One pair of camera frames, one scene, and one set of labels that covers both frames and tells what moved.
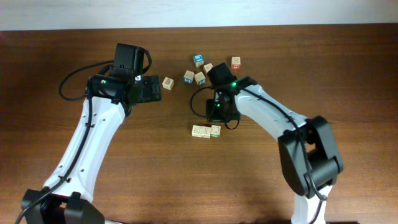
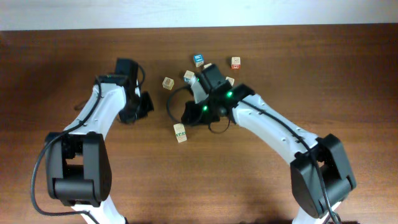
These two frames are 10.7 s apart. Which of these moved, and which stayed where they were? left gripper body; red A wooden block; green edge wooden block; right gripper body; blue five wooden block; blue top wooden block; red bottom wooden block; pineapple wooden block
Moved: right gripper body; left gripper body; green edge wooden block
Stayed: red A wooden block; blue five wooden block; pineapple wooden block; red bottom wooden block; blue top wooden block
